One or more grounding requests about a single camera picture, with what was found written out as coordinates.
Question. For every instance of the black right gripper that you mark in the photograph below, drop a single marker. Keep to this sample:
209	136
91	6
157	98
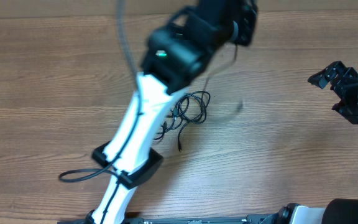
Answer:
353	115

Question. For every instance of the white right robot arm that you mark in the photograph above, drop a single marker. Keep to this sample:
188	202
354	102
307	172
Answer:
317	154

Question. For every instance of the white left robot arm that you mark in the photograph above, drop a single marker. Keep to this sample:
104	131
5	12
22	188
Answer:
177	53

